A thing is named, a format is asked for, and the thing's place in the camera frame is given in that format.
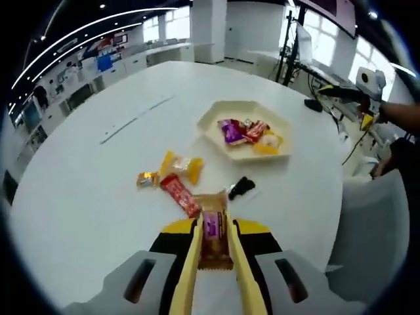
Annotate person's right hand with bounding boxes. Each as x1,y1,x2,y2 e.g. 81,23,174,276
356,93,385,121

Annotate cream yellow food tongs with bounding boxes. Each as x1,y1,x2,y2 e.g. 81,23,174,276
169,209,268,315

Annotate yellow cable plug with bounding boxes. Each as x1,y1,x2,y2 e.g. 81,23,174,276
360,113,375,131

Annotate blue storage bin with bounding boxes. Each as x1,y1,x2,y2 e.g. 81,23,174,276
96,53,115,72

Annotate black food clear packet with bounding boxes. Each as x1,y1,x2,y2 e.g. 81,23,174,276
228,176,262,201

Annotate gold snack packet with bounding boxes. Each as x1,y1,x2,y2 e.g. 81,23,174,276
136,171,161,190

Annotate cream hexagonal container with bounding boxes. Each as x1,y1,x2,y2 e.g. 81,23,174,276
196,100,293,165

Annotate purple snack packet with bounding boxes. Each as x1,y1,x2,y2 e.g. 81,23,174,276
219,118,245,146

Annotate brown purple-label snack packet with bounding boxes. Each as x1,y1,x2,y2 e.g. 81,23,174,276
192,188,234,270

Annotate white mesh office chair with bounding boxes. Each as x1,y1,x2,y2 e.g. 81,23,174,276
324,172,411,308

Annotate black computer mouse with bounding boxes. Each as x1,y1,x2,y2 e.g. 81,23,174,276
304,97,324,113

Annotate white laptop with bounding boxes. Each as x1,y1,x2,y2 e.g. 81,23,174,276
295,23,357,87

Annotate black monitor stand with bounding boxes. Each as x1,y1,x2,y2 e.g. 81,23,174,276
274,5,305,87

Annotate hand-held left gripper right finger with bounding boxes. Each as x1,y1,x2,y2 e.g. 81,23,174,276
233,219,358,315

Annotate white kiosk teal screen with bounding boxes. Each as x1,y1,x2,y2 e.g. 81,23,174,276
22,104,42,129

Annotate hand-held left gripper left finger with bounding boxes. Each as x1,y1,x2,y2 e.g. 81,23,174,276
62,218,200,315

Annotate yellow snack packet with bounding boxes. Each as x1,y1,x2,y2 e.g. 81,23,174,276
159,150,204,187
252,129,285,157

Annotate pile of snack packets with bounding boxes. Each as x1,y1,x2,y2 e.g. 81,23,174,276
217,117,285,157

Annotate red snack packet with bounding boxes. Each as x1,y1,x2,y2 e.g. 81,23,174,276
159,173,201,218

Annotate white counter cabinets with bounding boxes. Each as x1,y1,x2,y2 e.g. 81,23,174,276
9,41,196,165

